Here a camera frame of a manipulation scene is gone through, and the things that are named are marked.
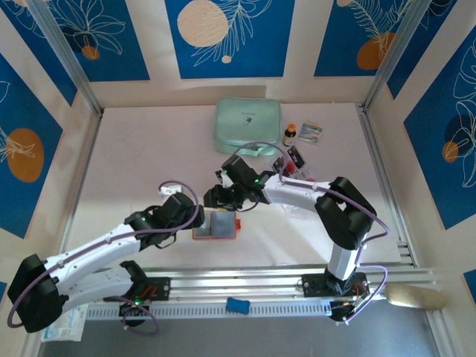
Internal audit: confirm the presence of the brown bottle orange cap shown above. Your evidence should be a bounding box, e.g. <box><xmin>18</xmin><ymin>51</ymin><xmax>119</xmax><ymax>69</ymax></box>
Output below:
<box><xmin>282</xmin><ymin>123</ymin><xmax>298</xmax><ymax>148</ymax></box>

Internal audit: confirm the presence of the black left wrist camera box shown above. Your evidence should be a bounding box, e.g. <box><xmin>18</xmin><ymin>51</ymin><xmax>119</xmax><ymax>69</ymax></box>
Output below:
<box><xmin>161</xmin><ymin>192</ymin><xmax>199</xmax><ymax>221</ymax></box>

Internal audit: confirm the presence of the black controller board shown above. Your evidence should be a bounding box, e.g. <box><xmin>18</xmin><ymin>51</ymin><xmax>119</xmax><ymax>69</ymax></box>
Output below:
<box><xmin>118</xmin><ymin>300</ymin><xmax>151</xmax><ymax>318</ymax></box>
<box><xmin>329</xmin><ymin>300</ymin><xmax>360</xmax><ymax>324</ymax></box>

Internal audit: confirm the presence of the aluminium frame post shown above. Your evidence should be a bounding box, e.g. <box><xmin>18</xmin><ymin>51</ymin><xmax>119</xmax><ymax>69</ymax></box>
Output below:
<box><xmin>28</xmin><ymin>0</ymin><xmax>104</xmax><ymax>115</ymax></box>
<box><xmin>365</xmin><ymin>0</ymin><xmax>435</xmax><ymax>109</ymax></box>

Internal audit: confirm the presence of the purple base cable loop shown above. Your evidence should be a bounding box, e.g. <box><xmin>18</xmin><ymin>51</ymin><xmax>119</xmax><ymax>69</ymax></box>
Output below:
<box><xmin>111</xmin><ymin>295</ymin><xmax>161</xmax><ymax>336</ymax></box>
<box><xmin>334</xmin><ymin>265</ymin><xmax>390</xmax><ymax>327</ymax></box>

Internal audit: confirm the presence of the aluminium table side rail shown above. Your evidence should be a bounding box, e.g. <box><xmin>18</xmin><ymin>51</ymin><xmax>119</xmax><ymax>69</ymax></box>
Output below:
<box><xmin>59</xmin><ymin>109</ymin><xmax>104</xmax><ymax>261</ymax></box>
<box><xmin>357</xmin><ymin>105</ymin><xmax>417</xmax><ymax>268</ymax></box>

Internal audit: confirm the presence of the orange card holder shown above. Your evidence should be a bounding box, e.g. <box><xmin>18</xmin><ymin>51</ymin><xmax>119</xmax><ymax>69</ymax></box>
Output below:
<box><xmin>191</xmin><ymin>210</ymin><xmax>243</xmax><ymax>241</ymax></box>

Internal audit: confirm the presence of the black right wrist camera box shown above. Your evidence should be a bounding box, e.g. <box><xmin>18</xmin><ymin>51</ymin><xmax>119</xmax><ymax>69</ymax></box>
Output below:
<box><xmin>222</xmin><ymin>155</ymin><xmax>258</xmax><ymax>184</ymax></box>

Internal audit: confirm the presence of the blue floral wall panel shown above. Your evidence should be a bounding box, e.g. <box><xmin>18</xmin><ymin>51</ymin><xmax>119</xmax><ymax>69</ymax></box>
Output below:
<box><xmin>0</xmin><ymin>53</ymin><xmax>65</xmax><ymax>239</ymax></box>
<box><xmin>48</xmin><ymin>0</ymin><xmax>151</xmax><ymax>83</ymax></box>
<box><xmin>164</xmin><ymin>0</ymin><xmax>296</xmax><ymax>80</ymax></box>
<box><xmin>0</xmin><ymin>0</ymin><xmax>78</xmax><ymax>108</ymax></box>
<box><xmin>313</xmin><ymin>0</ymin><xmax>423</xmax><ymax>78</ymax></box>
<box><xmin>386</xmin><ymin>0</ymin><xmax>476</xmax><ymax>100</ymax></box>
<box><xmin>403</xmin><ymin>34</ymin><xmax>476</xmax><ymax>231</ymax></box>

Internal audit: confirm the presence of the beige oval object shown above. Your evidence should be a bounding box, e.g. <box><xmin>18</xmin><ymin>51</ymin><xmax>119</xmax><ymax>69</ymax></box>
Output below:
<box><xmin>384</xmin><ymin>283</ymin><xmax>448</xmax><ymax>312</ymax></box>

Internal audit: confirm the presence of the white green bandage packet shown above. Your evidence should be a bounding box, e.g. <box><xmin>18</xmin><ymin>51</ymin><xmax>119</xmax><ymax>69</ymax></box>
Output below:
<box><xmin>298</xmin><ymin>120</ymin><xmax>324</xmax><ymax>147</ymax></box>

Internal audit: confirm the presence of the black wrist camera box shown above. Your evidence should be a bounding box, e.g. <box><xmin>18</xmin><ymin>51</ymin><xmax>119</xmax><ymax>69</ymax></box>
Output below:
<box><xmin>161</xmin><ymin>192</ymin><xmax>199</xmax><ymax>221</ymax></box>
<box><xmin>222</xmin><ymin>155</ymin><xmax>258</xmax><ymax>184</ymax></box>

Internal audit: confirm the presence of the slotted grey cable duct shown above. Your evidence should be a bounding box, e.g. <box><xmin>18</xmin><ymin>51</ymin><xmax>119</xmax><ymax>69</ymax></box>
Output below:
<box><xmin>84</xmin><ymin>301</ymin><xmax>335</xmax><ymax>321</ymax></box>

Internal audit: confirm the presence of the blue bone-shaped sponge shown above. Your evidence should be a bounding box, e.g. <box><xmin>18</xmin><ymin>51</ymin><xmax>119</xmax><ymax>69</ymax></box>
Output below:
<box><xmin>225</xmin><ymin>297</ymin><xmax>251</xmax><ymax>315</ymax></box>

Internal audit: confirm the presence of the mint green zip pouch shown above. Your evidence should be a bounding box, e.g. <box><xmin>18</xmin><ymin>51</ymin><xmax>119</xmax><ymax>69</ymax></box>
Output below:
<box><xmin>212</xmin><ymin>97</ymin><xmax>282</xmax><ymax>156</ymax></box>

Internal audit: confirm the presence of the white blue gauze packet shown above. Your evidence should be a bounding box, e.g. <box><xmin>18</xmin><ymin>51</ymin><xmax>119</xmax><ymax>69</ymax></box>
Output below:
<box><xmin>41</xmin><ymin>303</ymin><xmax>89</xmax><ymax>343</ymax></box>

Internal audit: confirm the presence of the clear acrylic card stand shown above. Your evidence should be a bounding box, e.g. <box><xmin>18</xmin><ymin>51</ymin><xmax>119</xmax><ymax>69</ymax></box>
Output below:
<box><xmin>295</xmin><ymin>166</ymin><xmax>318</xmax><ymax>185</ymax></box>

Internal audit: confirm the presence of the long aluminium mounting rail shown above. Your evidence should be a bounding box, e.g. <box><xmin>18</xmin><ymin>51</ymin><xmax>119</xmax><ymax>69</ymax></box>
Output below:
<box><xmin>85</xmin><ymin>264</ymin><xmax>436</xmax><ymax>303</ymax></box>

